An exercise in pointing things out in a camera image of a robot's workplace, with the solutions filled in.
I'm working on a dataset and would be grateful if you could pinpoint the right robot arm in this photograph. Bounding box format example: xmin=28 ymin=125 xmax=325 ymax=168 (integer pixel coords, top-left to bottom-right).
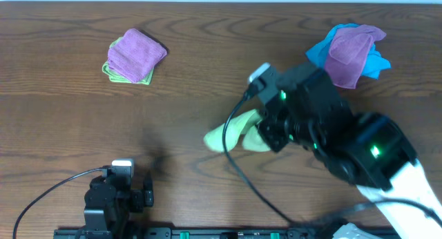
xmin=248 ymin=63 xmax=441 ymax=238

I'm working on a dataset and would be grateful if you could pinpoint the light green microfiber cloth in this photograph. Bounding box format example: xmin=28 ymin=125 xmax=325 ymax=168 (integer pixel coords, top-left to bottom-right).
xmin=204 ymin=109 xmax=271 ymax=153

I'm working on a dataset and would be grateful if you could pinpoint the black cable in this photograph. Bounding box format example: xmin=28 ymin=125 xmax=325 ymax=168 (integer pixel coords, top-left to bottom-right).
xmin=12 ymin=166 xmax=113 ymax=239
xmin=222 ymin=83 xmax=442 ymax=229

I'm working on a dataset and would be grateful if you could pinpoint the folded green cloth underneath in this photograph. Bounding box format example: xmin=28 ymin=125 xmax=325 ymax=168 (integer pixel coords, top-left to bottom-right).
xmin=102 ymin=37 xmax=155 ymax=86

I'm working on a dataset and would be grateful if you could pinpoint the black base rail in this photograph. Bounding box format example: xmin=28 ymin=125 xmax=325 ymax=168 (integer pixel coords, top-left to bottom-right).
xmin=53 ymin=227 xmax=333 ymax=239

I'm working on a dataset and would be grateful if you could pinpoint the right black cable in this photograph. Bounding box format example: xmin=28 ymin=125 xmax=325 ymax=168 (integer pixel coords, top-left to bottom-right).
xmin=222 ymin=83 xmax=442 ymax=229

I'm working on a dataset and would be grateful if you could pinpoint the crumpled purple cloth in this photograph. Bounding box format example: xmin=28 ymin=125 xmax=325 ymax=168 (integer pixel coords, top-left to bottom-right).
xmin=325 ymin=25 xmax=386 ymax=89

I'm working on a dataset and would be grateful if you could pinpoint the left black cable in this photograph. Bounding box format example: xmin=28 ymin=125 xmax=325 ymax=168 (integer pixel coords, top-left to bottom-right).
xmin=12 ymin=166 xmax=113 ymax=239

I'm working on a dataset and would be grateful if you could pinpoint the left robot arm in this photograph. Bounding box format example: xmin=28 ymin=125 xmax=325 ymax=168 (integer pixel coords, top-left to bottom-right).
xmin=84 ymin=166 xmax=154 ymax=238

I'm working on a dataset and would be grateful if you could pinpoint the folded purple cloth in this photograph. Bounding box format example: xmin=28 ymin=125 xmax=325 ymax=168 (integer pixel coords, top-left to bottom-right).
xmin=107 ymin=28 xmax=169 ymax=84

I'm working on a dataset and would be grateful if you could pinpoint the crumpled blue cloth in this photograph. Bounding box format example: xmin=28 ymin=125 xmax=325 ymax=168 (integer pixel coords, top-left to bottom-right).
xmin=305 ymin=23 xmax=391 ymax=79

